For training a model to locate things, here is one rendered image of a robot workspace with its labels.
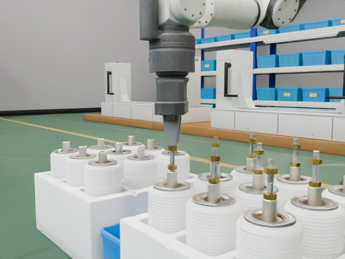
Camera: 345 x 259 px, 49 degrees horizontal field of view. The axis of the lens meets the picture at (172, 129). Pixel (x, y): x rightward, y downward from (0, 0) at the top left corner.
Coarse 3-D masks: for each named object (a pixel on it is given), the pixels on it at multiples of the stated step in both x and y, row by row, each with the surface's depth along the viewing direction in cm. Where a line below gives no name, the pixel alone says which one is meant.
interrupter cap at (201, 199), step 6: (204, 192) 68; (192, 198) 65; (198, 198) 65; (204, 198) 66; (222, 198) 66; (228, 198) 65; (234, 198) 65; (198, 204) 63; (204, 204) 62; (210, 204) 61; (216, 204) 61; (222, 204) 61; (228, 204) 62
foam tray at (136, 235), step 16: (128, 224) 74; (144, 224) 73; (128, 240) 74; (144, 240) 69; (160, 240) 65; (176, 240) 65; (128, 256) 74; (144, 256) 70; (160, 256) 66; (176, 256) 62; (192, 256) 59; (208, 256) 59; (224, 256) 59
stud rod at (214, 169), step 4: (212, 148) 64; (216, 148) 64; (212, 152) 64; (216, 152) 64; (212, 164) 64; (216, 164) 64; (212, 168) 64; (216, 168) 64; (212, 172) 64; (216, 172) 64; (212, 176) 64; (216, 176) 64
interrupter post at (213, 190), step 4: (208, 184) 64; (212, 184) 64; (216, 184) 64; (220, 184) 65; (208, 188) 64; (212, 188) 64; (216, 188) 64; (208, 192) 64; (212, 192) 64; (216, 192) 64; (208, 196) 64; (212, 196) 64; (216, 196) 64; (208, 200) 64; (212, 200) 64; (216, 200) 64
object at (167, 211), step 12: (156, 192) 71; (168, 192) 70; (180, 192) 70; (192, 192) 72; (156, 204) 71; (168, 204) 70; (180, 204) 70; (156, 216) 71; (168, 216) 70; (180, 216) 70; (156, 228) 71; (168, 228) 70; (180, 228) 71
